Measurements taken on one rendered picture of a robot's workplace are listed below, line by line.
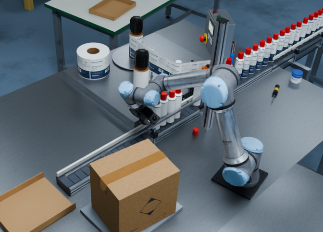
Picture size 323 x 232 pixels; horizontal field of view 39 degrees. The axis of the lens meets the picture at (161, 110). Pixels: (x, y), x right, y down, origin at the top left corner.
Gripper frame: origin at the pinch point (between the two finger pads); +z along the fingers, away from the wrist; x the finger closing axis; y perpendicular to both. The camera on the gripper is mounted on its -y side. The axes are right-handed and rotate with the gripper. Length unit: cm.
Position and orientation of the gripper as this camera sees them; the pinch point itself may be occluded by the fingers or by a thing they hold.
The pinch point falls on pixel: (151, 123)
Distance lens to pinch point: 242.6
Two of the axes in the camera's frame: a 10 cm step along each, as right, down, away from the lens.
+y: -7.0, -4.7, 5.4
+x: -6.5, 7.4, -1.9
